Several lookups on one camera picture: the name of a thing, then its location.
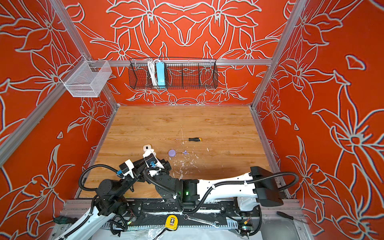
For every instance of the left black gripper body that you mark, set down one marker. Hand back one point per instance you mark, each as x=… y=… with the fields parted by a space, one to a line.
x=139 y=178

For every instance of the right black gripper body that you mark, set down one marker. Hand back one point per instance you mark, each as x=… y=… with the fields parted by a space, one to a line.
x=156 y=179

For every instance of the purple round puck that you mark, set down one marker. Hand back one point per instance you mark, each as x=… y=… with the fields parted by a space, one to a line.
x=172 y=153

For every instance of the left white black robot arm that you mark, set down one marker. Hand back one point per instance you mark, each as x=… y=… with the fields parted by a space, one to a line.
x=109 y=204

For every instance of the silver wrench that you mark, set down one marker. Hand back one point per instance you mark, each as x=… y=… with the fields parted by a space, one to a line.
x=205 y=222

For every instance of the yellow tape measure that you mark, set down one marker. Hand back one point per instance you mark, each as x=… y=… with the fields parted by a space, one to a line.
x=172 y=223

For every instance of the light blue box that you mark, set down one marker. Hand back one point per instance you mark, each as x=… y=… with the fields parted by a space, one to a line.
x=160 y=66

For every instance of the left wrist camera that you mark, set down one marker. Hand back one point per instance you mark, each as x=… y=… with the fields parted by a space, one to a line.
x=126 y=169

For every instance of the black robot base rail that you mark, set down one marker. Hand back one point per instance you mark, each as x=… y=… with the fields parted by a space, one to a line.
x=152 y=213

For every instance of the yellow black handled screwdriver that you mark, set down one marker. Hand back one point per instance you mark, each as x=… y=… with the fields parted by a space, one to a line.
x=190 y=139

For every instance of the black wire wall basket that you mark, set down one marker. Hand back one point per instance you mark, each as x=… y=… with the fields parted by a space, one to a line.
x=180 y=73

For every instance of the clear mesh wall basket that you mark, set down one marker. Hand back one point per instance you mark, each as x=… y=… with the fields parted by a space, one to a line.
x=86 y=79

